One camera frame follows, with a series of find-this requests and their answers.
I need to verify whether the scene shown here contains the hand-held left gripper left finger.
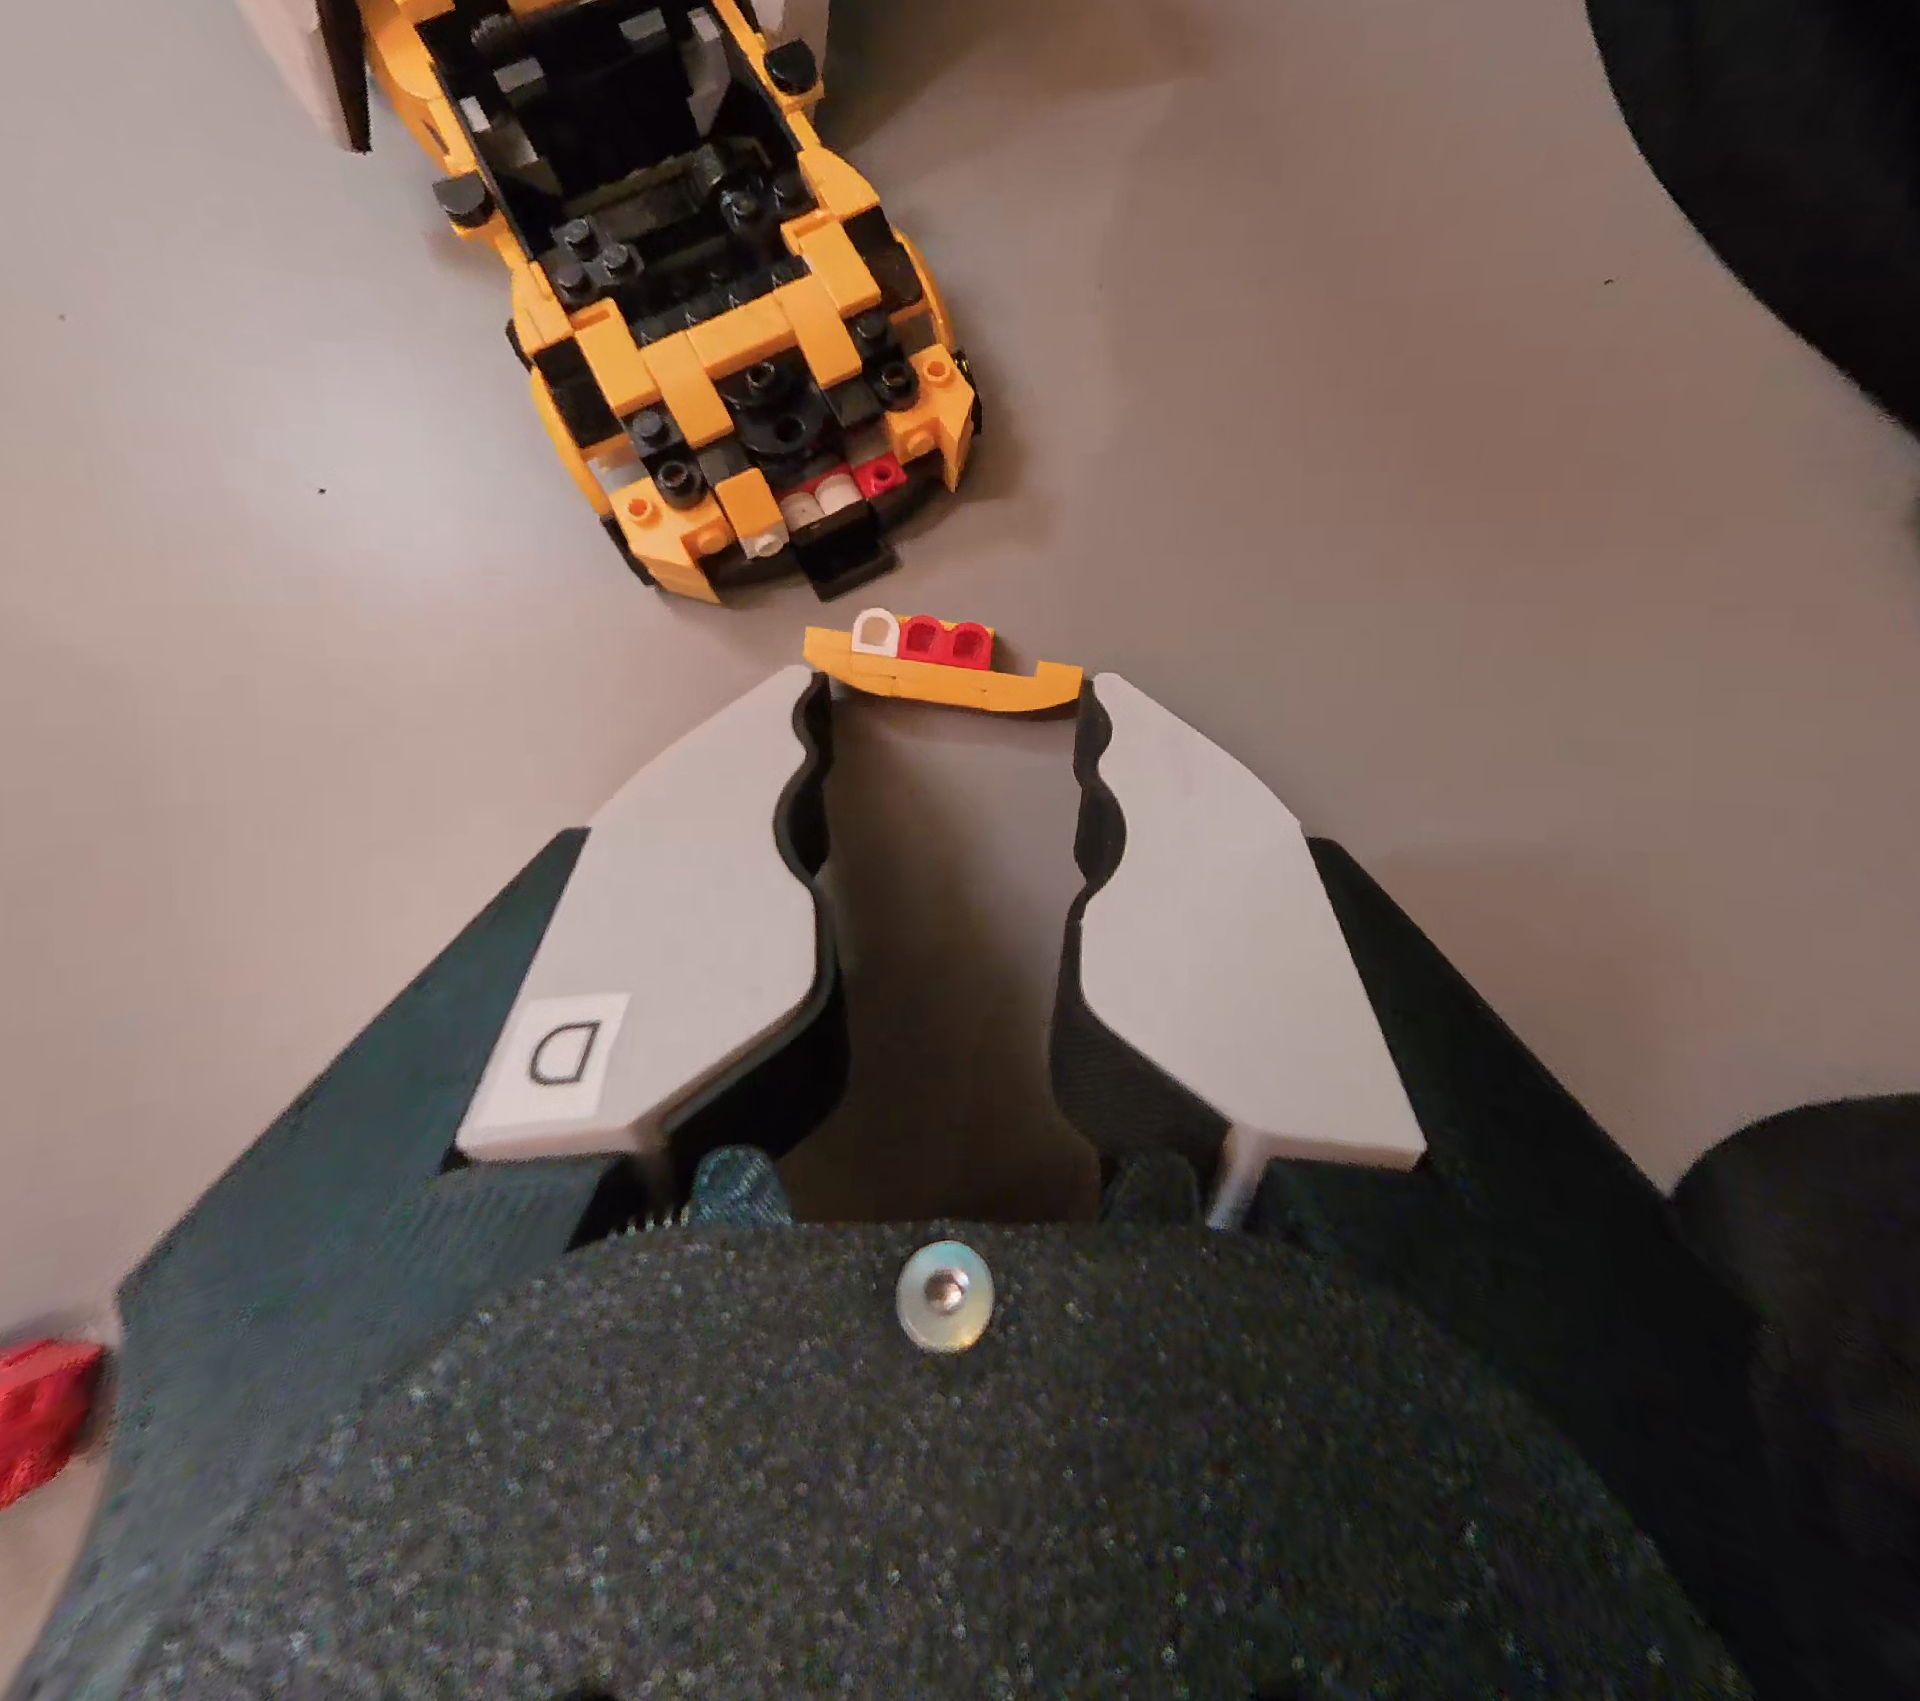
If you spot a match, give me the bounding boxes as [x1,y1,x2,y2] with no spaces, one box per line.
[450,663,850,1171]

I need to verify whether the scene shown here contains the yellow lego bumper assembly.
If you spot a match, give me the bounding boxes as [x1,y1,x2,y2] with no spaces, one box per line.
[803,607,1087,720]

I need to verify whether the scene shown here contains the red lego minifigure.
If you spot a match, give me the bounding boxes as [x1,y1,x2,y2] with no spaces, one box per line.
[0,1339,111,1511]

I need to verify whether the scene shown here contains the yellow lego car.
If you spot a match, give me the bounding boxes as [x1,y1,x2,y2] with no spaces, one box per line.
[342,0,988,605]

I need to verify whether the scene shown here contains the person's dark clothing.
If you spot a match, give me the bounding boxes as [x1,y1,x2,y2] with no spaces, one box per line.
[1492,0,1920,1701]

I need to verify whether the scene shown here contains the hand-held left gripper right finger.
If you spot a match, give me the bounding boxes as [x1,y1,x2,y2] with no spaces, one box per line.
[1051,671,1429,1231]

